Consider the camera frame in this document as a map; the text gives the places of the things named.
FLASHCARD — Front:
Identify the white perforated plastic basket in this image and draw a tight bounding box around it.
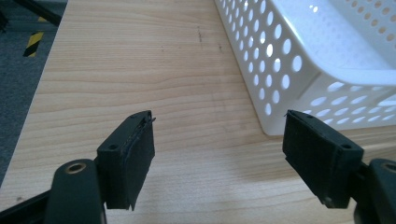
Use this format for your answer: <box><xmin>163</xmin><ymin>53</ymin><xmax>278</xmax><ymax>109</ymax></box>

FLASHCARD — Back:
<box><xmin>214</xmin><ymin>0</ymin><xmax>396</xmax><ymax>136</ymax></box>

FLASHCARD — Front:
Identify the black metal stand leg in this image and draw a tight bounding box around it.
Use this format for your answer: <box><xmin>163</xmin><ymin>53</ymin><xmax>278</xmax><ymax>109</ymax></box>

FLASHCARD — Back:
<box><xmin>12</xmin><ymin>0</ymin><xmax>63</xmax><ymax>27</ymax></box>

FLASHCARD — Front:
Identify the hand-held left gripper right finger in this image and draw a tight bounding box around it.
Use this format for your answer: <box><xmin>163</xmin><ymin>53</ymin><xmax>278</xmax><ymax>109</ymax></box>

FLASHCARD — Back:
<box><xmin>282</xmin><ymin>109</ymin><xmax>365</xmax><ymax>209</ymax></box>

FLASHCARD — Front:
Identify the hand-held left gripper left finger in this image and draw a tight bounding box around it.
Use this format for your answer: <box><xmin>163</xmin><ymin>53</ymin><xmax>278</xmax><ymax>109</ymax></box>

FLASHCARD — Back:
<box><xmin>95</xmin><ymin>109</ymin><xmax>157</xmax><ymax>212</ymax></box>

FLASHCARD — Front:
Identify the yellow black striped floor tape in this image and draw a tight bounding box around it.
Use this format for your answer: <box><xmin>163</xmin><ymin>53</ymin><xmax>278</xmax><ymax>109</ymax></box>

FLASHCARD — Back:
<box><xmin>22</xmin><ymin>31</ymin><xmax>45</xmax><ymax>58</ymax></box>

